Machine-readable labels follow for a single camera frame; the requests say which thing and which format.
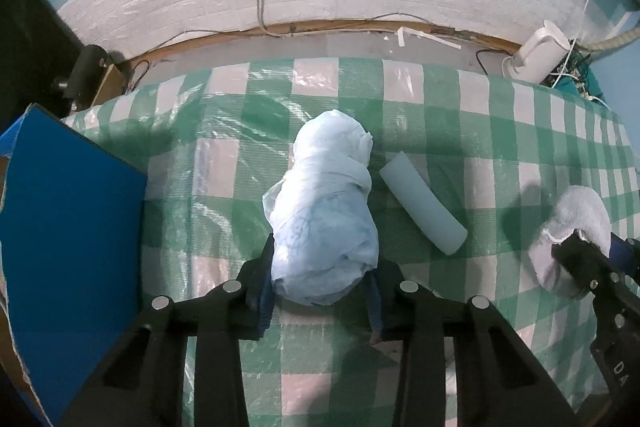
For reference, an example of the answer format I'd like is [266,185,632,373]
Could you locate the small wooden box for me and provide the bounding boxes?
[90,63,127,108]

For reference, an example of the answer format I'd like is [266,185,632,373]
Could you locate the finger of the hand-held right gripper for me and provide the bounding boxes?
[607,234,640,284]
[551,236,622,304]

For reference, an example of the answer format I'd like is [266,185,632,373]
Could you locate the black kettle cord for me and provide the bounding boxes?
[474,48,517,78]

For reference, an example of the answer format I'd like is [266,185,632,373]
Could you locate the green checked tablecloth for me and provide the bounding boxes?
[60,57,637,427]

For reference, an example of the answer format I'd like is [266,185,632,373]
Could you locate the white cloth bundle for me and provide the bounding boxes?
[262,109,380,307]

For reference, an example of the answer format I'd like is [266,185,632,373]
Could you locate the ribbed grey hose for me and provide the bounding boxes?
[574,26,637,56]

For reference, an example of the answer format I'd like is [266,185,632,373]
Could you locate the white foam tube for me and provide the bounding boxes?
[379,152,469,257]

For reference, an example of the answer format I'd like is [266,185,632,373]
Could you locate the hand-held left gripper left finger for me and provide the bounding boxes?
[60,232,277,427]

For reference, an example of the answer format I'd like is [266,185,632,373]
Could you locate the white electric kettle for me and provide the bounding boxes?
[501,20,571,86]

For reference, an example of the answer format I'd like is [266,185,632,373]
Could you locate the black cylindrical device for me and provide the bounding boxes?
[52,44,111,100]

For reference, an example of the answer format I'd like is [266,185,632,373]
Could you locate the light grey terry sock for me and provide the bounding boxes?
[527,185,614,296]

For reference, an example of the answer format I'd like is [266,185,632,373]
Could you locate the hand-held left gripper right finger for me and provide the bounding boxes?
[364,259,574,427]

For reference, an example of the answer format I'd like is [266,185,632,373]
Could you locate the white trim strip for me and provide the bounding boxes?
[396,26,464,52]

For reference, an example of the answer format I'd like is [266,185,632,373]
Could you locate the blue cardboard box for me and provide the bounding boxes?
[0,103,149,426]

